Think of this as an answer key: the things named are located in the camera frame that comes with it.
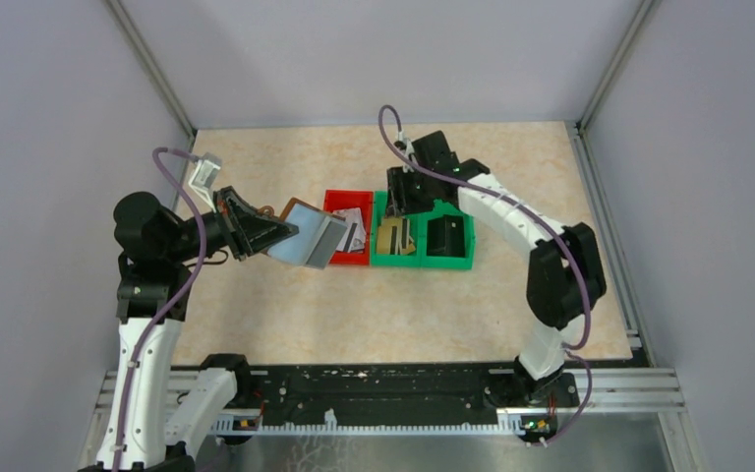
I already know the black VIP card stack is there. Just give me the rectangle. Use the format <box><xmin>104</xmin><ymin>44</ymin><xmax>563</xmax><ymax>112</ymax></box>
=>
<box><xmin>427</xmin><ymin>215</ymin><xmax>466</xmax><ymax>258</ymax></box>

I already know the brown leather card holder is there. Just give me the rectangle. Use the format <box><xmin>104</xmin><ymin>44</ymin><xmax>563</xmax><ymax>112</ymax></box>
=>
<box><xmin>264</xmin><ymin>198</ymin><xmax>348</xmax><ymax>269</ymax></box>

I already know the aluminium frame rail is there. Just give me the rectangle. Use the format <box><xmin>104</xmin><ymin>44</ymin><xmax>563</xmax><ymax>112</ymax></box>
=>
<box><xmin>93</xmin><ymin>368</ymin><xmax>688</xmax><ymax>438</ymax></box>

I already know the red plastic bin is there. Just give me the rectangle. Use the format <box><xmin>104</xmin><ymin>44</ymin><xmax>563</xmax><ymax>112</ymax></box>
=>
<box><xmin>323</xmin><ymin>189</ymin><xmax>374</xmax><ymax>266</ymax></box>

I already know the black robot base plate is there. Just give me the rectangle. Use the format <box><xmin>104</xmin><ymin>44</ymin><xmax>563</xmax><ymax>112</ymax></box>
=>
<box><xmin>192</xmin><ymin>361</ymin><xmax>581</xmax><ymax>432</ymax></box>

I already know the silver VIP card pile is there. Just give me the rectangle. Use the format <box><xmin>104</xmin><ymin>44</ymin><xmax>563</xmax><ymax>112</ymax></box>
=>
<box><xmin>332</xmin><ymin>207</ymin><xmax>368</xmax><ymax>254</ymax></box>

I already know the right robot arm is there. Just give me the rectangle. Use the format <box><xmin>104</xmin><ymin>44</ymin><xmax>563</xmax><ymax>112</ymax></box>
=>
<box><xmin>383</xmin><ymin>131</ymin><xmax>607</xmax><ymax>405</ymax></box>

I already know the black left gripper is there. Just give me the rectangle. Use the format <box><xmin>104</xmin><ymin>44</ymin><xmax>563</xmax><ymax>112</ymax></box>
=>
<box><xmin>164</xmin><ymin>185</ymin><xmax>299</xmax><ymax>263</ymax></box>

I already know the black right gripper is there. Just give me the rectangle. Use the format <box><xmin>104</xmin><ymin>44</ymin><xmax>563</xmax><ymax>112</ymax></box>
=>
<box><xmin>384</xmin><ymin>165</ymin><xmax>436</xmax><ymax>218</ymax></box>

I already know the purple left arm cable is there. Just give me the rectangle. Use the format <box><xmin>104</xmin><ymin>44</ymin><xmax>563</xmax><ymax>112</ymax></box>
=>
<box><xmin>110</xmin><ymin>147</ymin><xmax>208</xmax><ymax>472</ymax></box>

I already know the gold credit card stack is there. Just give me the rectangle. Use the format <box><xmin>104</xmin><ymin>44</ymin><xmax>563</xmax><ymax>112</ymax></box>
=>
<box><xmin>376</xmin><ymin>217</ymin><xmax>416</xmax><ymax>256</ymax></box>

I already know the green bin with black cards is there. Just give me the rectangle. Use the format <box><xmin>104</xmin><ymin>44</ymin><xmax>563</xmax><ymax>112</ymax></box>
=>
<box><xmin>419</xmin><ymin>201</ymin><xmax>476</xmax><ymax>270</ymax></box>

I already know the green bin with gold cards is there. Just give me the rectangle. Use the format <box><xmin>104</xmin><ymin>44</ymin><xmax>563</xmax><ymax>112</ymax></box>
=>
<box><xmin>369</xmin><ymin>191</ymin><xmax>423</xmax><ymax>268</ymax></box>

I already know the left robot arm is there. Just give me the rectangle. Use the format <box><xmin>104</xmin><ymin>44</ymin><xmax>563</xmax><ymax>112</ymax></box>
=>
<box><xmin>89</xmin><ymin>187</ymin><xmax>299</xmax><ymax>471</ymax></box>

